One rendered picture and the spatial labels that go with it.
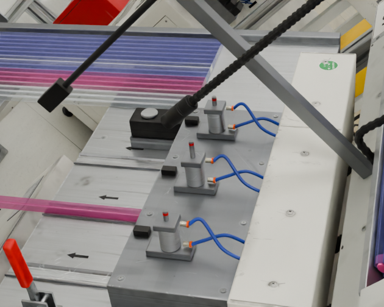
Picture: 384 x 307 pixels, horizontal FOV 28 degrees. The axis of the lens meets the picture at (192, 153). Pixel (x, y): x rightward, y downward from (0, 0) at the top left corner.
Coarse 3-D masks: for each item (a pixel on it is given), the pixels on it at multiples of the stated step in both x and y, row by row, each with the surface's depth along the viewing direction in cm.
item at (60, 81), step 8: (56, 80) 92; (64, 80) 92; (48, 88) 93; (56, 88) 91; (64, 88) 91; (72, 88) 92; (40, 96) 94; (48, 96) 92; (56, 96) 92; (64, 96) 92; (40, 104) 94; (48, 104) 93; (56, 104) 93
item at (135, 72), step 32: (0, 32) 141; (0, 64) 131; (32, 64) 130; (64, 64) 129; (96, 64) 128; (128, 64) 127; (160, 64) 125; (192, 64) 124; (0, 96) 123; (32, 96) 121; (96, 96) 119; (128, 96) 118; (160, 96) 117
